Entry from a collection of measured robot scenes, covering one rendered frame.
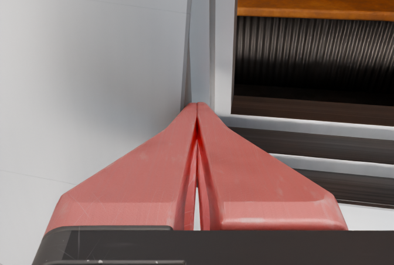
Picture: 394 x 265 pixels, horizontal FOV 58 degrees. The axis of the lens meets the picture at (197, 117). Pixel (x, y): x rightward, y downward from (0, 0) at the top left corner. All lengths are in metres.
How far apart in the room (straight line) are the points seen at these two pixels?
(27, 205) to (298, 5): 0.20
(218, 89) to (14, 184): 0.10
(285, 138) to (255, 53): 0.30
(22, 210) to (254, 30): 0.33
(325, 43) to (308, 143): 0.30
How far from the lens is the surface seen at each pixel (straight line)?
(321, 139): 0.16
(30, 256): 0.23
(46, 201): 0.18
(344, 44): 0.46
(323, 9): 0.25
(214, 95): 0.15
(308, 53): 0.46
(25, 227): 0.20
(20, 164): 0.17
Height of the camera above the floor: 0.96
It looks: 53 degrees down
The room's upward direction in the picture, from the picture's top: 164 degrees counter-clockwise
